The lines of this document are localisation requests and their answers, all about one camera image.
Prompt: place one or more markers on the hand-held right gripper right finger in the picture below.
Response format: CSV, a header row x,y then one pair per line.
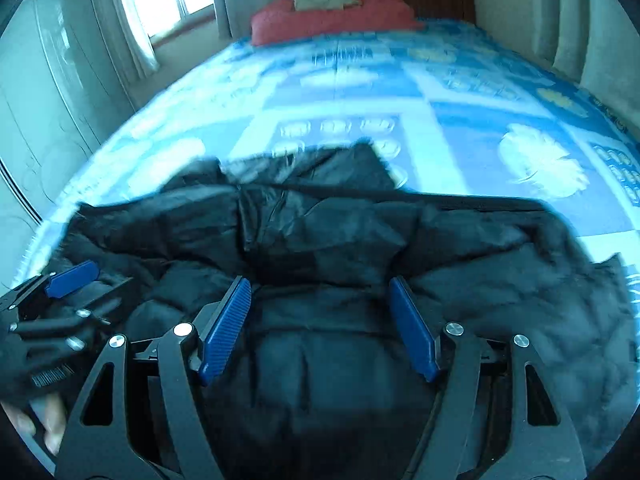
x,y
412,330

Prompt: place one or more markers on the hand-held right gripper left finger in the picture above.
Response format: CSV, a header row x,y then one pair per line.
x,y
225,330

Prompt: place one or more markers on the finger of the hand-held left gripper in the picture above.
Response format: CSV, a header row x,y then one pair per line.
x,y
65,327
72,277

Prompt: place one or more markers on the black puffer jacket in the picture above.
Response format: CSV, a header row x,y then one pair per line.
x,y
325,260

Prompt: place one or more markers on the person's left hand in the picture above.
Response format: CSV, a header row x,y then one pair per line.
x,y
50,420

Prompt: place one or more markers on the glass door wardrobe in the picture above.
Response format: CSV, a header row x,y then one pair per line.
x,y
55,110

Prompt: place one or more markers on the blue patterned bed sheet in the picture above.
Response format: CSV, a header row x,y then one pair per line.
x,y
450,110

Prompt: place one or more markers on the white curtain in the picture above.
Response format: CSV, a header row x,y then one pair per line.
x,y
125,25

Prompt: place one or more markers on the brown wooden window sill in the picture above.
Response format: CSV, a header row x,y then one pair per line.
x,y
185,27

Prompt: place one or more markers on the red pillow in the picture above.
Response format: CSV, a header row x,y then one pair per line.
x,y
325,27

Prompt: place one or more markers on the grey curtain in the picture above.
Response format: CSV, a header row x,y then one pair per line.
x,y
240,0
590,35

